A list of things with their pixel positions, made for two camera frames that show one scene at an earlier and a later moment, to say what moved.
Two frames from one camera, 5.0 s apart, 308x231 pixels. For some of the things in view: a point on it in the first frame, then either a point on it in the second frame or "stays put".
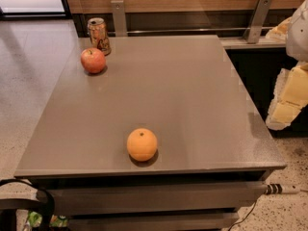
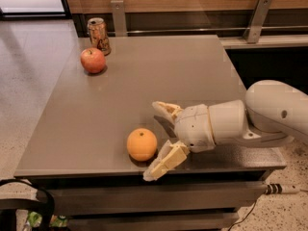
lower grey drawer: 174,221 stays put
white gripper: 298,33 to 193,128
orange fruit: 141,143 stays put
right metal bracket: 257,19 stays put
